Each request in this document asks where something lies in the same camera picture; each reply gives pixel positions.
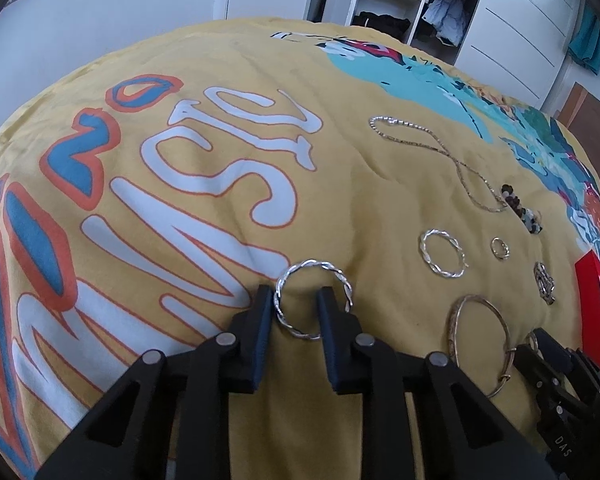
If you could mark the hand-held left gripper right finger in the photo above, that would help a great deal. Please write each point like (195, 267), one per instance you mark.
(330, 335)

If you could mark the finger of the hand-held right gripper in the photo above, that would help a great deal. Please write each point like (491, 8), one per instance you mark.
(532, 372)
(552, 347)

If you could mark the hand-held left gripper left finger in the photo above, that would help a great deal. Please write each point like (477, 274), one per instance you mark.
(262, 330)

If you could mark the red jewelry box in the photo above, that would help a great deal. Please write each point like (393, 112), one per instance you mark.
(597, 310)

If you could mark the round silver pendant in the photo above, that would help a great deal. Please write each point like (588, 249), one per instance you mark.
(544, 282)

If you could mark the twisted silver bangle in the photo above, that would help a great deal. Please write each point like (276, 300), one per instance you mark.
(424, 250)
(310, 262)

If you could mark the large gold bangle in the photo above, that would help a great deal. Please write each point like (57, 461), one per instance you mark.
(452, 330)

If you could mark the yellow printed blanket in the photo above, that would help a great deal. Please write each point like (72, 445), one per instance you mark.
(180, 240)

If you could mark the wooden bed headboard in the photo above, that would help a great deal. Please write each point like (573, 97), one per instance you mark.
(595, 115)

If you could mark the teal curtain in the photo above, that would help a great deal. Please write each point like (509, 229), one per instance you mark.
(590, 40)

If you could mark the folded black clothes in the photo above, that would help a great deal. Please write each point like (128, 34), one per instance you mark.
(380, 22)

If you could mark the white wardrobe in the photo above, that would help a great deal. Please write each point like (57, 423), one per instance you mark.
(515, 25)

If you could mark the hanging jackets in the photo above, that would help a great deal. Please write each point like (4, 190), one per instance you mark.
(450, 5)

